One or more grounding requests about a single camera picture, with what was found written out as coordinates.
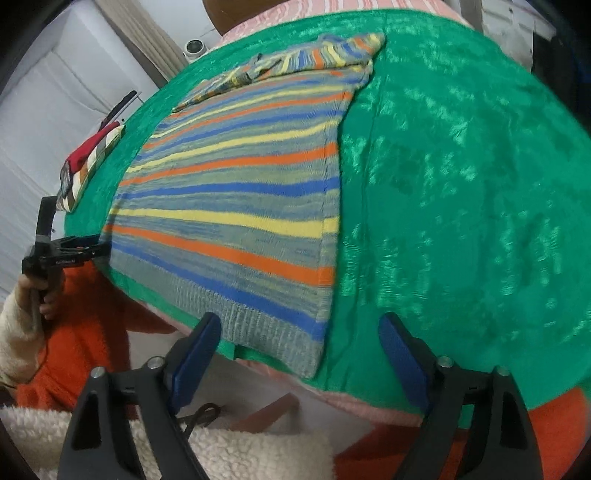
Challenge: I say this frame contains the striped folded cloth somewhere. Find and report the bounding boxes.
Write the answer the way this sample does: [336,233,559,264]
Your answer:
[57,124,126,214]

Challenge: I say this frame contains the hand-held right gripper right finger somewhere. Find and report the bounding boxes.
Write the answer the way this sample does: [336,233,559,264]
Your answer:
[379,312,544,480]

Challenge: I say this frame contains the beige curtain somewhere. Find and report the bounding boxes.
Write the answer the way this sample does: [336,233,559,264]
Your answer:
[92,0,188,88]

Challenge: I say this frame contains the brown wooden headboard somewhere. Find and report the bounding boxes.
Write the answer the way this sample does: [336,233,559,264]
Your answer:
[203,0,229,34]

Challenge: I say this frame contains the orange pants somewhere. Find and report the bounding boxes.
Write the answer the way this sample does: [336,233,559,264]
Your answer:
[17,265,583,480]

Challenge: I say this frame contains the striped knit sweater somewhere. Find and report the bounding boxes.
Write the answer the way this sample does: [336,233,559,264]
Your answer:
[102,32,386,380]

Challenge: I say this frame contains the cream fleece jacket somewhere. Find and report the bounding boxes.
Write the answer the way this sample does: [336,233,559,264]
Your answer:
[0,405,334,480]

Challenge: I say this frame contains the green velvet blanket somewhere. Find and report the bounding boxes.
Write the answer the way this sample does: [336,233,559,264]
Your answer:
[62,8,591,411]

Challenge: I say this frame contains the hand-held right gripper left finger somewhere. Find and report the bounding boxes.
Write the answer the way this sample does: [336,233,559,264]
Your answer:
[59,312,222,480]

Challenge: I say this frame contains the person's left hand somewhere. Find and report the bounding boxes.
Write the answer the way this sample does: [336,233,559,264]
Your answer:
[17,276,62,322]

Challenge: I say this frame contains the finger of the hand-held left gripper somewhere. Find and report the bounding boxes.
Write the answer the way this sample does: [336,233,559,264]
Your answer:
[83,240,112,260]

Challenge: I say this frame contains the black cable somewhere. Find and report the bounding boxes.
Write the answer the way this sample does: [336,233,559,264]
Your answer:
[177,402,228,441]

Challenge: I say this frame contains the wooden bed frame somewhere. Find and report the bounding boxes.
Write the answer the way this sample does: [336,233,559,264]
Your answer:
[233,392,302,435]

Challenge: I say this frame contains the red folded cloth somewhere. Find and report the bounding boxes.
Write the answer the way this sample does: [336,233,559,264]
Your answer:
[68,122,119,172]

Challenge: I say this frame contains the black flat stick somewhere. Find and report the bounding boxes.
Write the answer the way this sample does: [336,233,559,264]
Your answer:
[99,90,142,127]

